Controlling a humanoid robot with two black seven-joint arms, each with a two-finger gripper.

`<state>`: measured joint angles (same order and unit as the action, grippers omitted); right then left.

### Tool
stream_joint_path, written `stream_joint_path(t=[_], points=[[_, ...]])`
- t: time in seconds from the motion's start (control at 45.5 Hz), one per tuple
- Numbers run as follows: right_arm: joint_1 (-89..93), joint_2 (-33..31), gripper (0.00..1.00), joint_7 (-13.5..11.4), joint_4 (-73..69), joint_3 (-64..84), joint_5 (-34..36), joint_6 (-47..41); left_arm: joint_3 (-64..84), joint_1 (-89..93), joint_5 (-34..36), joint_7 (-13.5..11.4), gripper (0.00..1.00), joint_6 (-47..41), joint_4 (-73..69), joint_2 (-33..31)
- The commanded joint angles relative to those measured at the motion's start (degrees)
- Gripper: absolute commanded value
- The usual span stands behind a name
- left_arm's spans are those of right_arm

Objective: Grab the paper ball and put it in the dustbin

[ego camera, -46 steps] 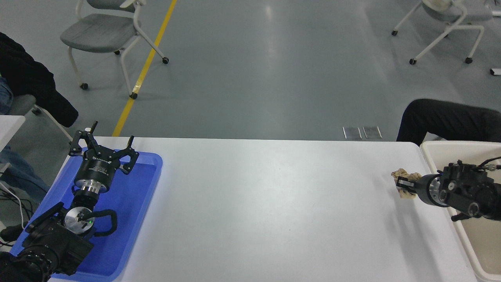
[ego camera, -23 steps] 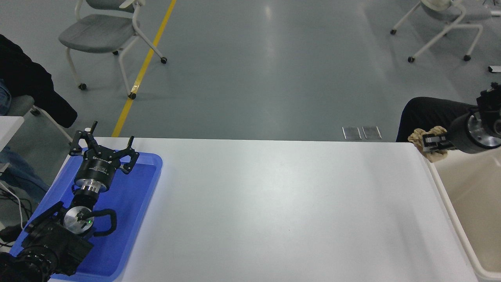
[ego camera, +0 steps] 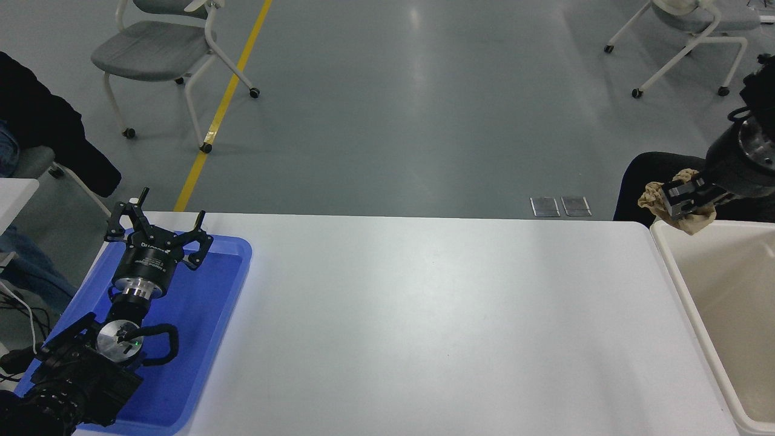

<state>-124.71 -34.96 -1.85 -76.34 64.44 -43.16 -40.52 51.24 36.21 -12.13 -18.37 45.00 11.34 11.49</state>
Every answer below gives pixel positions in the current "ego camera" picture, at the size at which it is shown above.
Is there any white desk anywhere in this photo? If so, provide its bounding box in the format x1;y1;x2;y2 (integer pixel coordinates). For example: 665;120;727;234
0;179;39;234

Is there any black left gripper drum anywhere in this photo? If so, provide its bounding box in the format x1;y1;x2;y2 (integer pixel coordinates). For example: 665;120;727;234
113;233;186;286

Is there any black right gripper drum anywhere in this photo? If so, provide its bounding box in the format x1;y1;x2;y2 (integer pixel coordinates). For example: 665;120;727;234
704;123;775;200

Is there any tan paper ball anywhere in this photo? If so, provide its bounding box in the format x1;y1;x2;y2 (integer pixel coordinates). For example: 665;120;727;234
638;168;717;237

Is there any large pale plastic bin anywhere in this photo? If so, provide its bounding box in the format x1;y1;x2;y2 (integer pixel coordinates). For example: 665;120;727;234
649;219;775;436

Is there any white cable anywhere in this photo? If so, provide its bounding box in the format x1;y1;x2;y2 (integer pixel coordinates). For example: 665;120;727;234
0;281;38;353

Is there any blue plastic tray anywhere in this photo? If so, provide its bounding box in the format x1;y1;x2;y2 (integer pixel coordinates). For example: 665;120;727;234
13;233;252;436

